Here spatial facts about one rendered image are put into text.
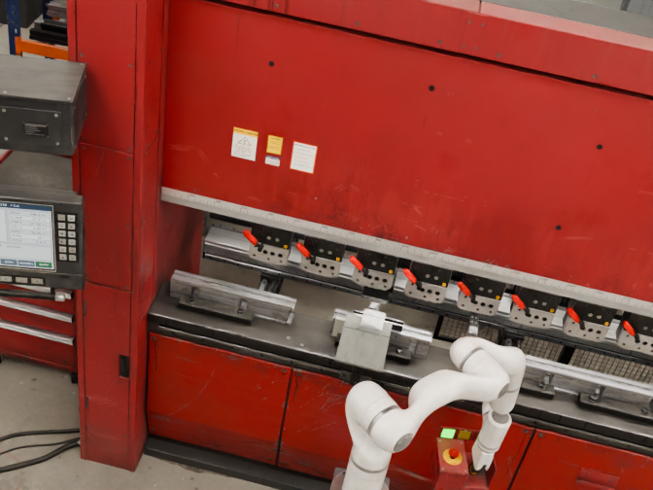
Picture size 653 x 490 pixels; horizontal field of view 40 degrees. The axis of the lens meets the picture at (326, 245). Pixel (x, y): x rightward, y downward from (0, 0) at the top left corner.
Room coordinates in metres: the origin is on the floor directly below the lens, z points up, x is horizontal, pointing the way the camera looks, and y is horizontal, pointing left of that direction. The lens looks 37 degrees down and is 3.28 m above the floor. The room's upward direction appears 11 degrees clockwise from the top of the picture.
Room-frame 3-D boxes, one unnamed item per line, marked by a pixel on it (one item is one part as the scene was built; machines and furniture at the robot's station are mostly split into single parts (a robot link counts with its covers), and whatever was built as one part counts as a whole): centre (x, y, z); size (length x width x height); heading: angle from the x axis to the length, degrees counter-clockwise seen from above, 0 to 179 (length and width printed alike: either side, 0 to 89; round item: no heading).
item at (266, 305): (2.66, 0.33, 0.92); 0.50 x 0.06 x 0.10; 85
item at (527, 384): (2.51, -0.82, 0.89); 0.30 x 0.05 x 0.03; 85
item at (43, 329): (3.08, 1.25, 0.50); 0.50 x 0.50 x 1.00; 85
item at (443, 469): (2.20, -0.64, 0.75); 0.20 x 0.16 x 0.18; 97
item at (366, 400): (1.79, -0.23, 1.30); 0.19 x 0.12 x 0.24; 41
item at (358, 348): (2.47, -0.21, 1.00); 0.26 x 0.18 x 0.01; 175
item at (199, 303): (2.60, 0.38, 0.89); 0.30 x 0.05 x 0.03; 85
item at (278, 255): (2.65, 0.20, 1.26); 0.15 x 0.09 x 0.17; 85
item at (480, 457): (2.17, -0.70, 0.85); 0.10 x 0.07 x 0.11; 6
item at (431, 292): (2.60, -0.39, 1.26); 0.15 x 0.09 x 0.17; 85
